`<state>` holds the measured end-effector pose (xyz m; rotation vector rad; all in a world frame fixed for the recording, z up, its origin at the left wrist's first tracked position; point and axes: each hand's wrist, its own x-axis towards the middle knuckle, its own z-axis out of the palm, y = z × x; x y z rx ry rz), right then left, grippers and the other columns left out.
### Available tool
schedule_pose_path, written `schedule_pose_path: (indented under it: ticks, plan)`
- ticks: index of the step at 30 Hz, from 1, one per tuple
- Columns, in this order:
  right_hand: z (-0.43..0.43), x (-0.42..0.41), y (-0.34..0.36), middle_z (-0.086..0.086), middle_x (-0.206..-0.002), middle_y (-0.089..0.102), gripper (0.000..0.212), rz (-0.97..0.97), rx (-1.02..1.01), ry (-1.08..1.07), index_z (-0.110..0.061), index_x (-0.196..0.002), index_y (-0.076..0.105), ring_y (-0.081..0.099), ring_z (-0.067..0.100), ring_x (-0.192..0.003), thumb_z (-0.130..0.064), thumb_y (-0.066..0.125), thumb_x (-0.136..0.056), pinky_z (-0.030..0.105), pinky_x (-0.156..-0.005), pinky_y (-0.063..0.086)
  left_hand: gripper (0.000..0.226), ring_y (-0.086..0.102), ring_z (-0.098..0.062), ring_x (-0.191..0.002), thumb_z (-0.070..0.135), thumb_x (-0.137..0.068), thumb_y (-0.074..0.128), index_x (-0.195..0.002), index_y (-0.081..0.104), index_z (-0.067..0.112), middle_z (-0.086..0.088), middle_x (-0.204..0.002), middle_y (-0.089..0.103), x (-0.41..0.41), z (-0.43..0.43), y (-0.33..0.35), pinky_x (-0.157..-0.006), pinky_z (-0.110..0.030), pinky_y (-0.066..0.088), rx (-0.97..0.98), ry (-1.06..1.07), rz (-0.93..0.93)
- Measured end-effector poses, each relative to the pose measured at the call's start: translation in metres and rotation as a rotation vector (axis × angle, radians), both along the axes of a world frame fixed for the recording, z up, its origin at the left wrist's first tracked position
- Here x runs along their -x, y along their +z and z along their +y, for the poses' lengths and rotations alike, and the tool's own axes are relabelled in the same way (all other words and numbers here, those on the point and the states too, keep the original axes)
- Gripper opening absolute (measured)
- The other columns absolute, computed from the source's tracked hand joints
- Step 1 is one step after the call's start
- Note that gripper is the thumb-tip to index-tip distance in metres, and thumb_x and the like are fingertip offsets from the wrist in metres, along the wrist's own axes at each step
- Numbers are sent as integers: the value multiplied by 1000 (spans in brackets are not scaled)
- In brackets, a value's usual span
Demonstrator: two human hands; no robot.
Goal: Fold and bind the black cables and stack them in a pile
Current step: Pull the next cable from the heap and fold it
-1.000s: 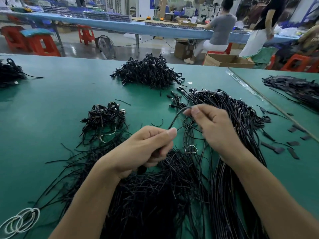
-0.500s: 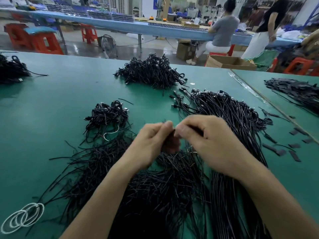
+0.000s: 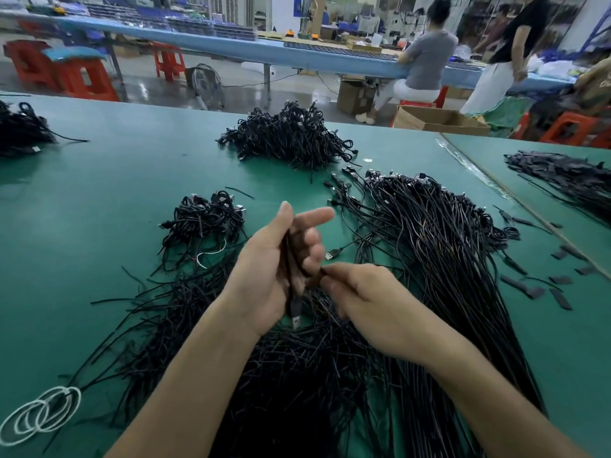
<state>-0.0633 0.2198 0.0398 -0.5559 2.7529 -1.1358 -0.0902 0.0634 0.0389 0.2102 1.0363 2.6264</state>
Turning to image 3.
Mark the person's right hand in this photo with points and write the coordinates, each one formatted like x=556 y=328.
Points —
x=377 y=310

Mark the person's left hand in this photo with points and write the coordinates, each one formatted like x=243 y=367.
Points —
x=258 y=276

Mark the person's left forearm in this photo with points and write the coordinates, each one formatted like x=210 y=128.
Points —
x=181 y=396

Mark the person's right forearm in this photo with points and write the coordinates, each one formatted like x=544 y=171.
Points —
x=496 y=405

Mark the scattered dark tie pieces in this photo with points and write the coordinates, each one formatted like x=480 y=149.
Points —
x=561 y=298

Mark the grey floor fan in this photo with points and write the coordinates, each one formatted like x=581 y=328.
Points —
x=206 y=86

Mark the open cardboard box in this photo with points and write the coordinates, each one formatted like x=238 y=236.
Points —
x=441 y=121

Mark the small cardboard box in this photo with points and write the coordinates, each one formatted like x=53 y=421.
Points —
x=356 y=96

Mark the long blue workbench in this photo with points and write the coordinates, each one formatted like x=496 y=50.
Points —
x=277 y=54

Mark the green bag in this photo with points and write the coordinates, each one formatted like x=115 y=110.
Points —
x=503 y=116

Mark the red plastic stool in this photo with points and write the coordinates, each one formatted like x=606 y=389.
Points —
x=29 y=64
x=170 y=62
x=573 y=128

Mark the red stool with blue seat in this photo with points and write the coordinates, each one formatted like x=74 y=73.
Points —
x=84 y=76

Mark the white pillar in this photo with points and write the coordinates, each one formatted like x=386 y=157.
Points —
x=284 y=12

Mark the pile of white bags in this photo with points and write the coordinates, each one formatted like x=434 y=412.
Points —
x=554 y=69

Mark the metal storage shelf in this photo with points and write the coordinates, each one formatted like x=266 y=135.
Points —
x=563 y=19

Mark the blue metal rack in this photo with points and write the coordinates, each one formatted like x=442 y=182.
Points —
x=599 y=28

